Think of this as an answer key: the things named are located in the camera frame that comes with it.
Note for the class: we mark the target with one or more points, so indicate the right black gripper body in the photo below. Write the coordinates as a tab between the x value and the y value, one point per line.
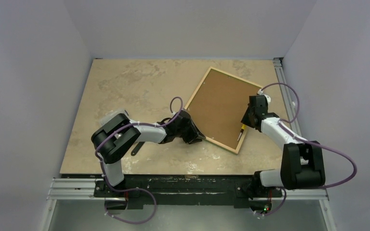
248	118

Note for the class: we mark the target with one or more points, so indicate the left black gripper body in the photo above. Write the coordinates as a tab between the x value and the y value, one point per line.
188	133

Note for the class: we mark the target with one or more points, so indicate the yellow handled screwdriver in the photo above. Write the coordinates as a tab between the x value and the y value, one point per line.
241	132

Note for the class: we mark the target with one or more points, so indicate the green picture frame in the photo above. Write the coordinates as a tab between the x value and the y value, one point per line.
217	106

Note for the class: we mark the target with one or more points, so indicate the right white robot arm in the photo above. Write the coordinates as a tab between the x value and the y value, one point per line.
302	165

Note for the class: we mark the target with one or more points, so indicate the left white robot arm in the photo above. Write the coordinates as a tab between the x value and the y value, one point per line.
114	139

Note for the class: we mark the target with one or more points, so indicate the black adjustable wrench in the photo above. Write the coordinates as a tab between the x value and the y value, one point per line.
137	148

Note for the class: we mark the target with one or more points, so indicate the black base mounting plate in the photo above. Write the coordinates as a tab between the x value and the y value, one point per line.
137	191

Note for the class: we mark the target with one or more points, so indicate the clear plastic organizer box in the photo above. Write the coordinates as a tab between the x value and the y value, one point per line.
107	117

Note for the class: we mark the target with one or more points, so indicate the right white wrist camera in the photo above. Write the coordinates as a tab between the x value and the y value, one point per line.
268	98

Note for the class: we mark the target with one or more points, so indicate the front aluminium rail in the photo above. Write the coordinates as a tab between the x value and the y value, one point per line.
81	189

